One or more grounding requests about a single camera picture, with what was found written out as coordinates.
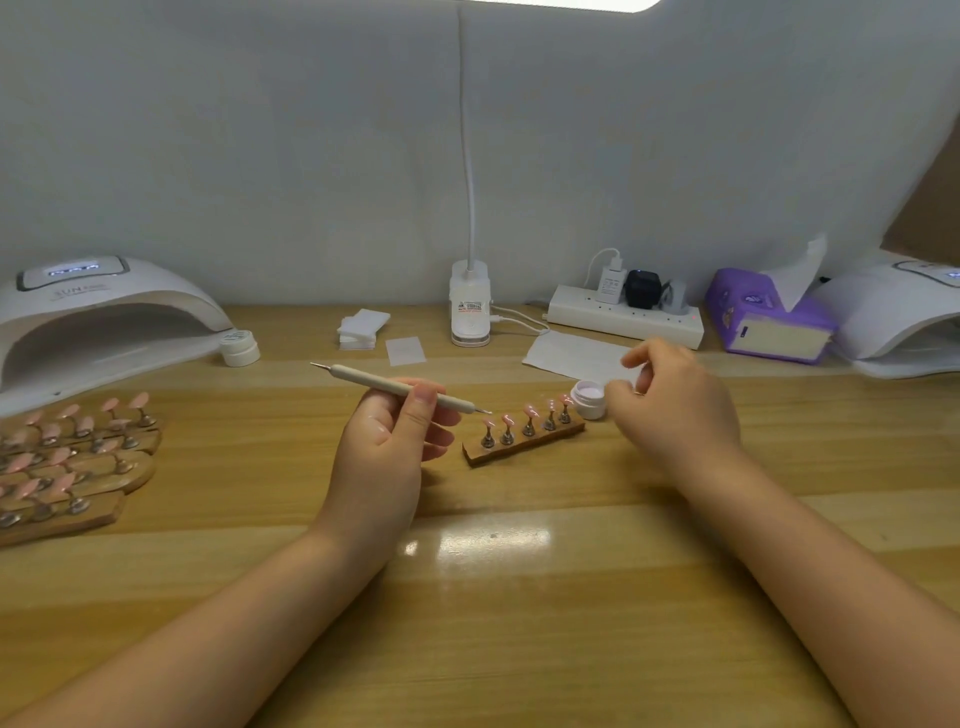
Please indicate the person's left hand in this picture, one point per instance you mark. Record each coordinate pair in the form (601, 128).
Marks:
(375, 473)

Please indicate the person's right hand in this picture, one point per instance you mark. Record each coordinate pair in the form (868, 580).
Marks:
(675, 413)

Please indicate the white gel jar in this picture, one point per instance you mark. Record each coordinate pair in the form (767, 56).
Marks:
(590, 399)

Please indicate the grey dotting pen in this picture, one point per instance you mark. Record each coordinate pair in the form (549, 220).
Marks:
(360, 375)

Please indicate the wooden nail holder strip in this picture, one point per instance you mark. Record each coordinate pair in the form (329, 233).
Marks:
(518, 449)

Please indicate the wooden stands with pink nails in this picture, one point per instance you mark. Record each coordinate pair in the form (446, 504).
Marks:
(68, 465)

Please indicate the white nail lamp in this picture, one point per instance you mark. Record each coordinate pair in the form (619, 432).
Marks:
(897, 312)
(98, 312)

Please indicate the person's right forearm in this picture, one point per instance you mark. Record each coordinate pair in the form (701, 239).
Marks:
(840, 600)

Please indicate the person's left forearm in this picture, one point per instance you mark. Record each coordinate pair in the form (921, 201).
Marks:
(180, 645)

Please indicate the white desk lamp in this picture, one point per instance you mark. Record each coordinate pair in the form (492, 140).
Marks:
(470, 308)

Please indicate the white power strip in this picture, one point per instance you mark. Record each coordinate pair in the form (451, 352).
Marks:
(624, 317)

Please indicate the grey plug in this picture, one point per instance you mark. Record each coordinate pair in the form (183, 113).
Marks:
(677, 297)

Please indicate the white paper sheet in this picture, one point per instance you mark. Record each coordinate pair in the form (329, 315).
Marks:
(570, 356)

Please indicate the purple tissue box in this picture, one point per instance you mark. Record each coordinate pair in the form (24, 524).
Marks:
(743, 312)

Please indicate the small white paper square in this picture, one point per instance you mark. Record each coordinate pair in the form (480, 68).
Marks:
(405, 351)

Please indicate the black plug adapter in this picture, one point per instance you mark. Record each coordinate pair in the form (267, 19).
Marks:
(644, 290)

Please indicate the white charger plug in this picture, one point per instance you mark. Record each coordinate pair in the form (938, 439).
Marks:
(611, 282)

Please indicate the stack of white cotton pads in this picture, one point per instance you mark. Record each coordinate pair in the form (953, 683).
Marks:
(362, 327)

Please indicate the small closed white jar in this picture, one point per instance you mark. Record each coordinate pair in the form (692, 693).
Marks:
(239, 348)

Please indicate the white tissue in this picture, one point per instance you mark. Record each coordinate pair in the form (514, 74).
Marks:
(800, 270)

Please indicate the brown wooden board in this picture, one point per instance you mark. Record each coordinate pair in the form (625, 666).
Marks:
(927, 203)

